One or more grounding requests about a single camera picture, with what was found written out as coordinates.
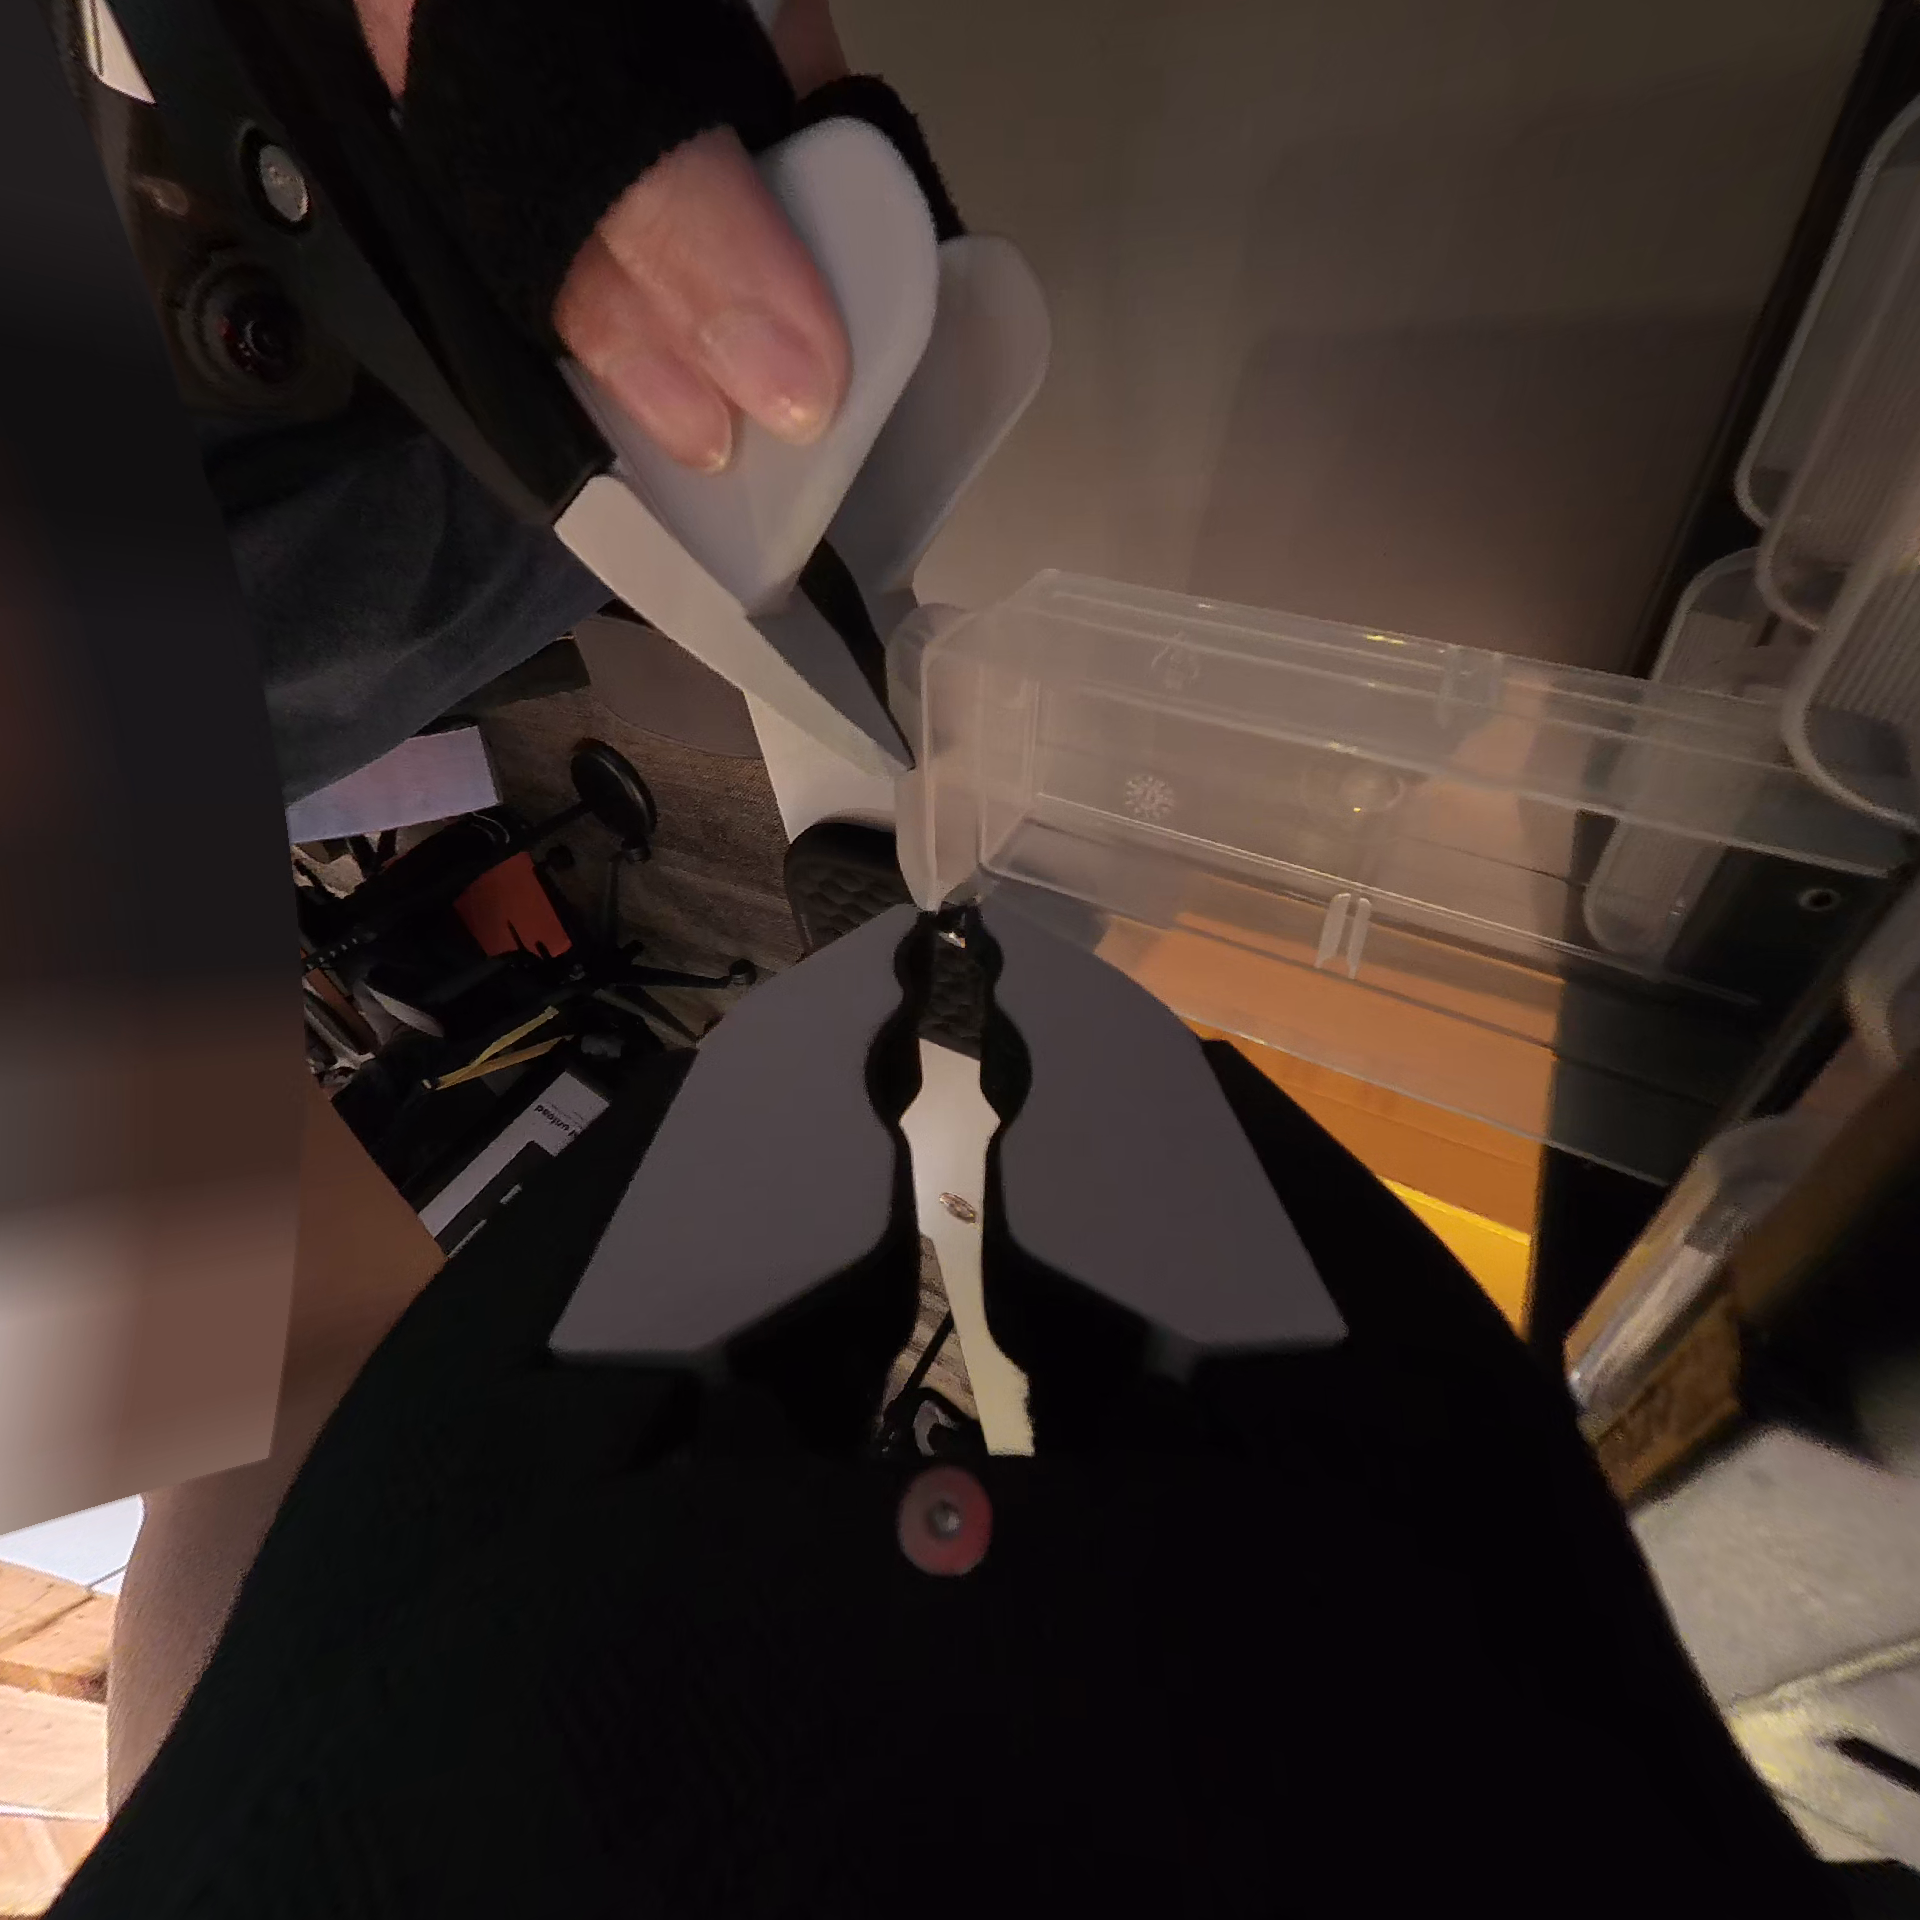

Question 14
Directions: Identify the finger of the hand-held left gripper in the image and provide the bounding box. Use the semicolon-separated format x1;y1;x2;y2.
834;236;1051;616
556;467;916;778

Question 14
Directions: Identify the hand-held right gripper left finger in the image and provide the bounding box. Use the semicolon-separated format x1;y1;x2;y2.
552;901;923;1383

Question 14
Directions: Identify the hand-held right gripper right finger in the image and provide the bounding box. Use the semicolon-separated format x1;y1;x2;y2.
968;895;1348;1383

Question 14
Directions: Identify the yellow plastic bin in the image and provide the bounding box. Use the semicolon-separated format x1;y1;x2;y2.
1187;931;1539;1338

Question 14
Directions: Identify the clear plastic drawer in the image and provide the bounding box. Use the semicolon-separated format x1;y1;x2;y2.
892;564;1877;1456

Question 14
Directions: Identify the black drawer cabinet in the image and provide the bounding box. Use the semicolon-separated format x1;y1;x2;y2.
1562;92;1920;1502

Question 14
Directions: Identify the person's left hand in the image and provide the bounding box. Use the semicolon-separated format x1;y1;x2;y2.
556;134;850;472

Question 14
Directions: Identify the white paper sheet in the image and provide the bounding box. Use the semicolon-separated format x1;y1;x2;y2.
285;720;504;847

